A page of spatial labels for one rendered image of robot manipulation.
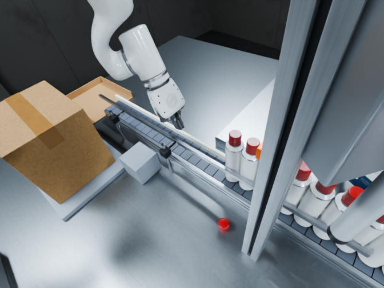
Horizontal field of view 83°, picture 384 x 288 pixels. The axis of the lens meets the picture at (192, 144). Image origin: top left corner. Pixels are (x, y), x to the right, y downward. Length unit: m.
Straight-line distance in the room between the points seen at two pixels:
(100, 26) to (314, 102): 0.49
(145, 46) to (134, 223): 0.54
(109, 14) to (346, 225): 0.60
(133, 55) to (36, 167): 0.43
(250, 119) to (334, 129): 0.71
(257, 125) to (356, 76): 0.72
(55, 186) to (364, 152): 0.81
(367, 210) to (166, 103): 0.54
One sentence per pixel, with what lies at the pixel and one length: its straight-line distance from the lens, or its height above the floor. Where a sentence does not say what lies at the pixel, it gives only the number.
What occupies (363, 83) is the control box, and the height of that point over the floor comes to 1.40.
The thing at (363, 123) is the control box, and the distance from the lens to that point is 0.20.
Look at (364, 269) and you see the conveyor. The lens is 0.72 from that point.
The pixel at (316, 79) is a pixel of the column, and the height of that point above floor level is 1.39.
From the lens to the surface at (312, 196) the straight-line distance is 0.57.
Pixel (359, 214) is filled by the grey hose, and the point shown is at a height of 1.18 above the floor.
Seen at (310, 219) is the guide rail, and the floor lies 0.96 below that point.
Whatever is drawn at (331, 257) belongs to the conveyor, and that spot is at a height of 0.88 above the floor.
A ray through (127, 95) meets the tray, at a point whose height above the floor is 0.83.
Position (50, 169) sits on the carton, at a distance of 0.80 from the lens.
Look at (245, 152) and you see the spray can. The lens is 0.59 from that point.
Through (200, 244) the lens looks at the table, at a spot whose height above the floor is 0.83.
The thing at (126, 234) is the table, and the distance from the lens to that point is 0.77.
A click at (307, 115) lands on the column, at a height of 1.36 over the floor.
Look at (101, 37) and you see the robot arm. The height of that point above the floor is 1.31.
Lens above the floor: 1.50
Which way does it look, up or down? 48 degrees down
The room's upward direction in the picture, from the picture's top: 10 degrees counter-clockwise
